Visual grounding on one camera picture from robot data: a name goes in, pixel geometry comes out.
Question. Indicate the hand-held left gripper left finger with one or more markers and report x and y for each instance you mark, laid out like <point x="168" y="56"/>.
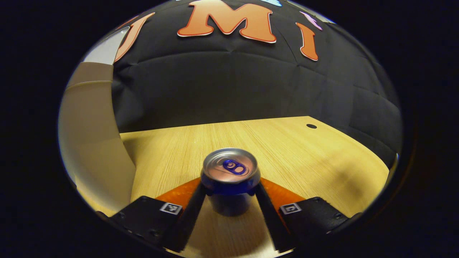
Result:
<point x="192" y="215"/>

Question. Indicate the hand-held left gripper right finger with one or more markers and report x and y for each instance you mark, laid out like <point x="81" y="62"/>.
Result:
<point x="269" y="215"/>

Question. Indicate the blue pop can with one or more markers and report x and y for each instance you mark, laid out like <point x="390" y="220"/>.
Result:
<point x="229" y="179"/>

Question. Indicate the wooden desktop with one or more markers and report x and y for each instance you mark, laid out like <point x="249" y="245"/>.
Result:
<point x="304" y="154"/>

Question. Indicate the black backdrop cloth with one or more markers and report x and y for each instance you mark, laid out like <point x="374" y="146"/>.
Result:
<point x="233" y="86"/>

